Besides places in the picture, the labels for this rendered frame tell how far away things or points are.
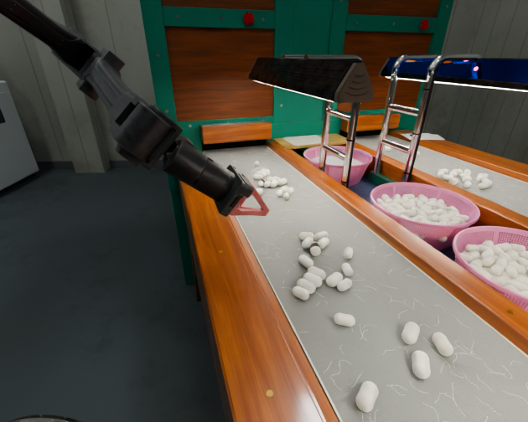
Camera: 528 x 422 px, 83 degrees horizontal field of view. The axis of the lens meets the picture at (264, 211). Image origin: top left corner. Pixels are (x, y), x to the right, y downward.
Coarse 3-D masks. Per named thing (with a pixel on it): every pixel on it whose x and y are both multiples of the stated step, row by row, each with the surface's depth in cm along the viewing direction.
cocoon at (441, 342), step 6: (432, 336) 44; (438, 336) 43; (444, 336) 43; (438, 342) 43; (444, 342) 42; (438, 348) 42; (444, 348) 42; (450, 348) 42; (444, 354) 42; (450, 354) 42
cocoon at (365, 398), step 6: (366, 384) 37; (372, 384) 37; (360, 390) 37; (366, 390) 36; (372, 390) 36; (360, 396) 36; (366, 396) 35; (372, 396) 36; (360, 402) 35; (366, 402) 35; (372, 402) 35; (360, 408) 35; (366, 408) 35; (372, 408) 35
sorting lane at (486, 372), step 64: (320, 192) 93; (256, 256) 63; (320, 256) 63; (384, 256) 63; (320, 320) 48; (384, 320) 48; (448, 320) 48; (320, 384) 39; (384, 384) 39; (448, 384) 39; (512, 384) 39
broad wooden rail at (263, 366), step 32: (192, 192) 87; (192, 224) 70; (224, 224) 70; (224, 256) 59; (224, 288) 51; (256, 288) 51; (224, 320) 45; (256, 320) 45; (224, 352) 40; (256, 352) 40; (288, 352) 40; (224, 384) 39; (256, 384) 36; (288, 384) 36; (256, 416) 33; (288, 416) 33; (320, 416) 33
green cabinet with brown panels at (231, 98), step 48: (144, 0) 101; (192, 0) 106; (240, 0) 111; (288, 0) 115; (336, 0) 120; (384, 0) 127; (432, 0) 134; (192, 48) 113; (240, 48) 118; (288, 48) 123; (336, 48) 129; (384, 48) 137; (432, 48) 143; (192, 96) 120; (240, 96) 126; (288, 96) 133; (384, 96) 148
